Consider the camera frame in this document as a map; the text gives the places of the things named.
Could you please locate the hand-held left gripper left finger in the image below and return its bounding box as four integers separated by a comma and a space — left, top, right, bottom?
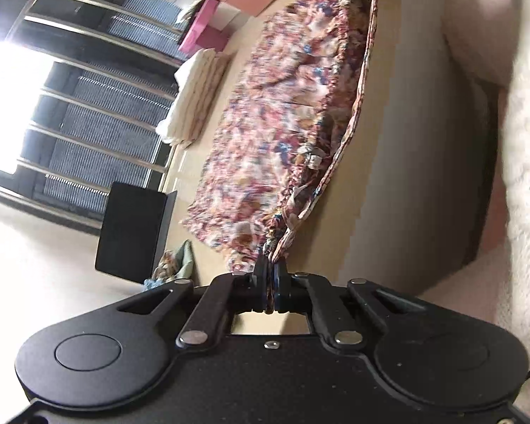
115, 258, 270, 348

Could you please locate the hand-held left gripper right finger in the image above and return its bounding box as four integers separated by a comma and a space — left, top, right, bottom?
270, 262, 429, 349

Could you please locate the floral print dress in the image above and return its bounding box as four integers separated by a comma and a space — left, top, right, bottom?
179, 0, 392, 275

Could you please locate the crumpled clothes pile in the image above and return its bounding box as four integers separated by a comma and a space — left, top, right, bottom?
143, 239, 196, 291

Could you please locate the black box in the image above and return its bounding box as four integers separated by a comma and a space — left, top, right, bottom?
94, 181, 178, 284

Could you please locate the stack of folded cream cloths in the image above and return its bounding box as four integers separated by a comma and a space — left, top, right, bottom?
155, 48, 236, 147

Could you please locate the window with blinds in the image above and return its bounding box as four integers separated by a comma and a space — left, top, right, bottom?
0, 0, 196, 232

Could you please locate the magenta box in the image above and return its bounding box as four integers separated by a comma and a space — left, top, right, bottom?
178, 0, 229, 54

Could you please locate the pale pink cloth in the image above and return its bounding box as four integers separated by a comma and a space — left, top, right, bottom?
439, 0, 520, 90

